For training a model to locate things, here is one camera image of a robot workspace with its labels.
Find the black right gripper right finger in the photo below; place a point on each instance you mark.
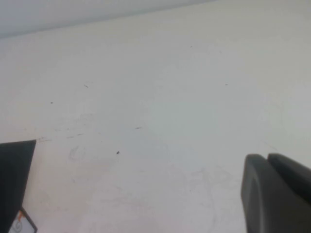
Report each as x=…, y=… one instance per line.
x=294, y=170

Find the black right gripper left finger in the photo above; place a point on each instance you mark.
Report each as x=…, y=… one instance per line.
x=267, y=199

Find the black printed glasses case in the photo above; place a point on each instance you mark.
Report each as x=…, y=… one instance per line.
x=12, y=170

